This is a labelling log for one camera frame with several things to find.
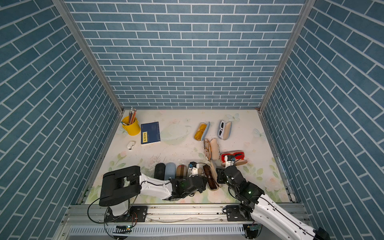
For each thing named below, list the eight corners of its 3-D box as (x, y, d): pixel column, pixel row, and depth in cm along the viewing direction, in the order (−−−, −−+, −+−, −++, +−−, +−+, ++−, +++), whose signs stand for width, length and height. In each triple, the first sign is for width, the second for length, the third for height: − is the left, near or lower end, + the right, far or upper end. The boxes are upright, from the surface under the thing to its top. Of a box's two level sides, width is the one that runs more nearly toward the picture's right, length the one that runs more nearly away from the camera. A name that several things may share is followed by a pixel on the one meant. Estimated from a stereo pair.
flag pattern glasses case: (204, 160, 95) (204, 158, 92) (203, 140, 104) (203, 137, 102) (219, 160, 95) (220, 158, 92) (217, 140, 105) (218, 138, 102)
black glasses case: (154, 180, 87) (152, 178, 84) (156, 165, 93) (155, 163, 90) (164, 180, 87) (163, 178, 84) (166, 165, 93) (165, 163, 90)
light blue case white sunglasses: (216, 138, 105) (216, 135, 102) (218, 122, 115) (219, 119, 112) (230, 141, 104) (231, 138, 101) (231, 124, 114) (232, 121, 111)
